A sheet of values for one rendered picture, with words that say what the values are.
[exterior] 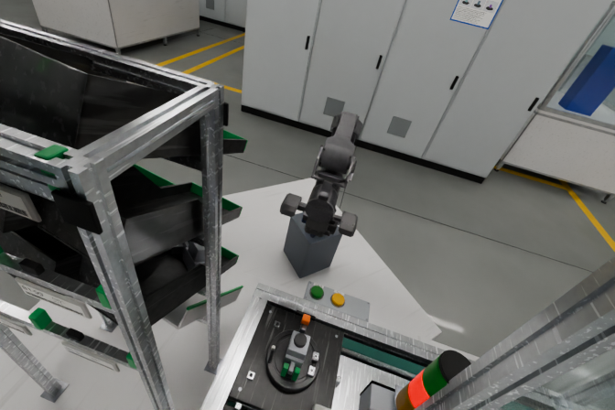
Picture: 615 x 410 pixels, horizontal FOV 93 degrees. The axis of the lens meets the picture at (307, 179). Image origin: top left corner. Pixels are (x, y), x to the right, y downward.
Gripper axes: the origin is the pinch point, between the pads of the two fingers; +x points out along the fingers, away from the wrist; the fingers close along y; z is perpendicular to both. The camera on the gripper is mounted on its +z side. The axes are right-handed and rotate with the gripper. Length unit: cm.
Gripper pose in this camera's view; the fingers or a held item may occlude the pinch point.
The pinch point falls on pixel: (315, 227)
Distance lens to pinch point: 75.6
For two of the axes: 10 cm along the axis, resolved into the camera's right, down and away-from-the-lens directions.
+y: 9.5, 3.0, -1.0
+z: -2.6, 5.5, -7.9
